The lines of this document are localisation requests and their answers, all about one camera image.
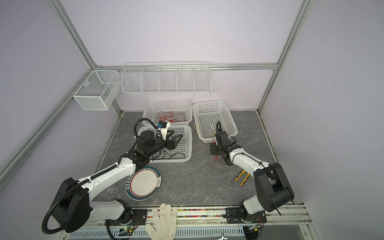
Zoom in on back right white basket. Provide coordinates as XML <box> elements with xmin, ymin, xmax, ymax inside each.
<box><xmin>192</xmin><ymin>100</ymin><xmax>238</xmax><ymax>144</ymax></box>

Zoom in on clear glass cup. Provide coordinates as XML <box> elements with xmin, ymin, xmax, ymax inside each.
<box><xmin>103</xmin><ymin>185</ymin><xmax>119</xmax><ymax>201</ymax></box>

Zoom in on white wire wall shelf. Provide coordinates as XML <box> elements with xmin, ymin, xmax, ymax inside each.
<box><xmin>121</xmin><ymin>62</ymin><xmax>212</xmax><ymax>94</ymax></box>

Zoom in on white plate green rim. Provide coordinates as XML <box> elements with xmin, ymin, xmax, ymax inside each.
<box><xmin>125</xmin><ymin>165</ymin><xmax>162</xmax><ymax>201</ymax></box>

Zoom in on white gloved hand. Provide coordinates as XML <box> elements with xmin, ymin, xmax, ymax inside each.
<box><xmin>145</xmin><ymin>204</ymin><xmax>178</xmax><ymax>240</ymax></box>

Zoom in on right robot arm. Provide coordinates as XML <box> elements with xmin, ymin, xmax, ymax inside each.
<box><xmin>210</xmin><ymin>125</ymin><xmax>295</xmax><ymax>223</ymax></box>

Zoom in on white mesh wall box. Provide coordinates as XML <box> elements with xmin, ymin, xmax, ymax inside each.
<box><xmin>74</xmin><ymin>70</ymin><xmax>122</xmax><ymax>111</ymax></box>

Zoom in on yellow black pliers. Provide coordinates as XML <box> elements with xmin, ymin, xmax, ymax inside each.
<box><xmin>234</xmin><ymin>169</ymin><xmax>250</xmax><ymax>187</ymax></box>

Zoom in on black cable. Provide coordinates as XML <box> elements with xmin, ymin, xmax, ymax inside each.
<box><xmin>149</xmin><ymin>146</ymin><xmax>187</xmax><ymax>160</ymax></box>

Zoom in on red cable bundle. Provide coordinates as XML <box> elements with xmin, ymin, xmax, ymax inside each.
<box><xmin>158</xmin><ymin>110</ymin><xmax>188</xmax><ymax>123</ymax></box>

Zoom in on yellow cable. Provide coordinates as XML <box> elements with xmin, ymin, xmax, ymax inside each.
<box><xmin>193</xmin><ymin>119</ymin><xmax>232</xmax><ymax>137</ymax></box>

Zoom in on front white plastic basket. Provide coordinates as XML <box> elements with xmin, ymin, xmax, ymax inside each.
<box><xmin>134</xmin><ymin>122</ymin><xmax>192</xmax><ymax>163</ymax></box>

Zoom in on back left white basket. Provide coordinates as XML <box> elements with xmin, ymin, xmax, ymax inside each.
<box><xmin>143</xmin><ymin>98</ymin><xmax>193</xmax><ymax>125</ymax></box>

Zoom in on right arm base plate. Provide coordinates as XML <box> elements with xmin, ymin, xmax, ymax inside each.
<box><xmin>222</xmin><ymin>206</ymin><xmax>267</xmax><ymax>224</ymax></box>

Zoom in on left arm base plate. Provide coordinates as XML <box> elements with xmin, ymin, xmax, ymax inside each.
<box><xmin>107</xmin><ymin>209</ymin><xmax>148</xmax><ymax>227</ymax></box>

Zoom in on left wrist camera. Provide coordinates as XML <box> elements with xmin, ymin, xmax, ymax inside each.
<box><xmin>158</xmin><ymin>120</ymin><xmax>171</xmax><ymax>141</ymax></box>

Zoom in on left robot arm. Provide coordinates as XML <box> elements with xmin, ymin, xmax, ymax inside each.
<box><xmin>41</xmin><ymin>118</ymin><xmax>183</xmax><ymax>235</ymax></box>

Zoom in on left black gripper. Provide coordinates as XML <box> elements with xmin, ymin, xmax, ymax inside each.
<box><xmin>146</xmin><ymin>129</ymin><xmax>182</xmax><ymax>157</ymax></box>

